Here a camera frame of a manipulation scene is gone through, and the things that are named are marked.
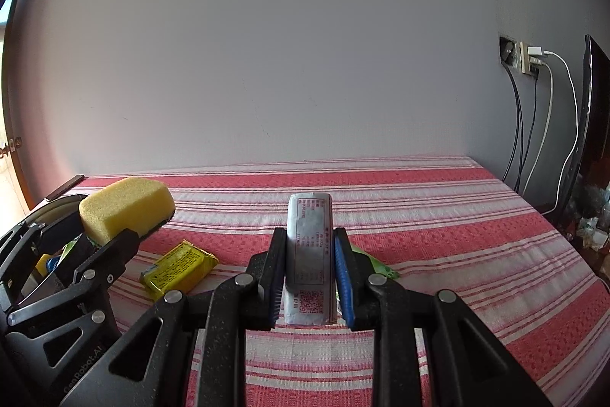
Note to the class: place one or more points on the black flat screen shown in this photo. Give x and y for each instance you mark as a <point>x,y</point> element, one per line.
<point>595,125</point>

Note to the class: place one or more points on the dark wall socket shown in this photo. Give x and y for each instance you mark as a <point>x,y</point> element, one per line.
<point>507,50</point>

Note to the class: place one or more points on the wooden window frame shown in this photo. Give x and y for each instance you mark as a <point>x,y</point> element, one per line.
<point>21,178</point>

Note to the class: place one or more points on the round metal basin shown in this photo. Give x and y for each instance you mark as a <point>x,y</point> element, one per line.
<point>52,203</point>

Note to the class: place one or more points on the white charger plug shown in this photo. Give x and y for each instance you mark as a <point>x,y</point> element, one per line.
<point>530,56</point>

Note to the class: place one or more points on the cluttered small bottles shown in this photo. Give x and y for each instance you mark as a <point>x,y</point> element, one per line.
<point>593,221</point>

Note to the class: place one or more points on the yellow packet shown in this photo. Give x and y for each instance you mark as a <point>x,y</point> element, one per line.
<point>178,268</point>

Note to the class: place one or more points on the black phone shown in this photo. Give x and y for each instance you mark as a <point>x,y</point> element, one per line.
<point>64,187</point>

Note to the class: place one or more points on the yellow sponge green scourer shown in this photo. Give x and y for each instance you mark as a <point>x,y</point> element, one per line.
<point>124,206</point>

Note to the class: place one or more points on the metal window latch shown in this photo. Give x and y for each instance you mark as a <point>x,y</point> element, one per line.
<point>12,144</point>

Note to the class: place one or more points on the white packet red print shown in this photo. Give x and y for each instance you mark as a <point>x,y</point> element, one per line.
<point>309,254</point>

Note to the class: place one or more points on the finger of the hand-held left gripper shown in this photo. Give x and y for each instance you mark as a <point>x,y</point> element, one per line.
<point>102,264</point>
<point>57,226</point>

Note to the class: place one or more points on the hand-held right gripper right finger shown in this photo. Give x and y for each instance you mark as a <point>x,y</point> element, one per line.
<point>344,288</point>

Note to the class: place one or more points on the red white striped bed sheet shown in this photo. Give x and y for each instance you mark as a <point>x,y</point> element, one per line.
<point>429,221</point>

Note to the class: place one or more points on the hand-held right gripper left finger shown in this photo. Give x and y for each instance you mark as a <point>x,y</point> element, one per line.
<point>277,288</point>

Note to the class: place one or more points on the green tissue pack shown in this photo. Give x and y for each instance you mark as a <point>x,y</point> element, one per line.
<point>381,268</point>
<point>71,248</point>

